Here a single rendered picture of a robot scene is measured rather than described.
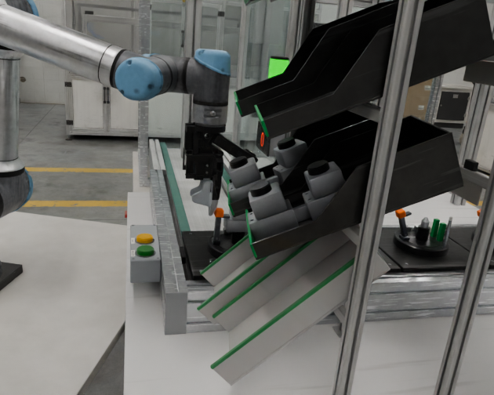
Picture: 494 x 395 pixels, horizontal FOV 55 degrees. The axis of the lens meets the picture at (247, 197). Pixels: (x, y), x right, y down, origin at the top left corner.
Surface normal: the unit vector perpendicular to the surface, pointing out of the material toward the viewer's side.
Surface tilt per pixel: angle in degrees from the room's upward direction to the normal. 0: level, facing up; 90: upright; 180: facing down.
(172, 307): 90
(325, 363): 0
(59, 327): 0
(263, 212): 90
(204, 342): 0
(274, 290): 90
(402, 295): 90
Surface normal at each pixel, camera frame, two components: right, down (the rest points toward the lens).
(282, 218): 0.05, 0.33
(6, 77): 0.65, 0.37
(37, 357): 0.08, -0.94
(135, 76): -0.16, 0.32
